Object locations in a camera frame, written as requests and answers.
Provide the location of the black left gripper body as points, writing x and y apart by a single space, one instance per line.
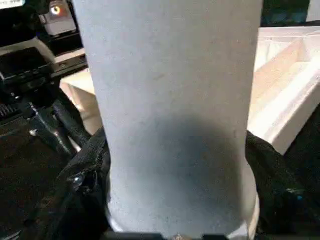
22 75

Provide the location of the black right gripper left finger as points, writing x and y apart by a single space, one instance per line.
75 205

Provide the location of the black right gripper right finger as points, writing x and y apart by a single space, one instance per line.
282 200

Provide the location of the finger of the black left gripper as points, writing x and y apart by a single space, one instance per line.
70 125
55 132

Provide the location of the white plastic table leg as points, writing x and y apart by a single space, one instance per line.
170 100

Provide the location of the white plastic table top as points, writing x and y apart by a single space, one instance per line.
282 87

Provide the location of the black mat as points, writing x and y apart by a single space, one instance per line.
25 175

